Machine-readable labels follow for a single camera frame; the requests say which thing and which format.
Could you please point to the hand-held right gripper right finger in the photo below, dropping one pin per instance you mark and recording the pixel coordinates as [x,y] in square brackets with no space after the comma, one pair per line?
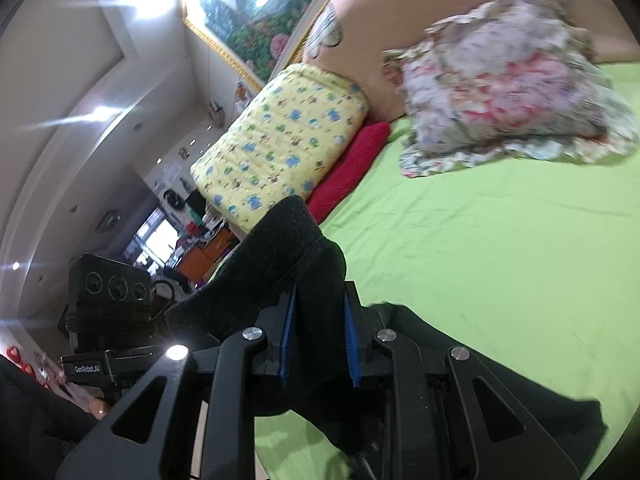
[352,347]

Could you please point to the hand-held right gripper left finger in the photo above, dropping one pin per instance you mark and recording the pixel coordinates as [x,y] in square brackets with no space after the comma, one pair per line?
[287,342]

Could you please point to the black pants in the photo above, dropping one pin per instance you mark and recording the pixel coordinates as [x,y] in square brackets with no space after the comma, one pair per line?
[300,260]

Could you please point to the person's left forearm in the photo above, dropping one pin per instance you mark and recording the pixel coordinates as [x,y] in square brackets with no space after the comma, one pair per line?
[30,425]

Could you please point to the person's left hand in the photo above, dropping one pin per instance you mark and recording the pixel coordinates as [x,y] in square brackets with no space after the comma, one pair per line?
[99,407]

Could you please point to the bright window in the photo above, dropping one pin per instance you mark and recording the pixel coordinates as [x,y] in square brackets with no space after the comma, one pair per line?
[159,239]

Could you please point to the orange cabinet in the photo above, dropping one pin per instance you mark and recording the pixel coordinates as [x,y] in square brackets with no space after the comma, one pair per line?
[202,257]

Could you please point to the green bed sheet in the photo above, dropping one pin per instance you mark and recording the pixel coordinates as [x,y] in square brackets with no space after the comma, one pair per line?
[500,235]

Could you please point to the red pillow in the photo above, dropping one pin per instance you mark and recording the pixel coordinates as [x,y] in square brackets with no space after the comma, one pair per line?
[355,160]

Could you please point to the yellow patterned pillow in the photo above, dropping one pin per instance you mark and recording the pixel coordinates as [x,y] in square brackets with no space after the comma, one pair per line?
[280,145]

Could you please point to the floral ruffled cloth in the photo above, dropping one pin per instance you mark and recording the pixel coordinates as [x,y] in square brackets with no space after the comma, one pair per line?
[500,75]

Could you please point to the gold framed landscape painting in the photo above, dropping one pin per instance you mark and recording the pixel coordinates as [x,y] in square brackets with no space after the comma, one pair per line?
[250,0]

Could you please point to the pink quilt with plaid hearts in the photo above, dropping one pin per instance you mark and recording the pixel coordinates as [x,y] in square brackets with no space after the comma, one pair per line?
[400,10]

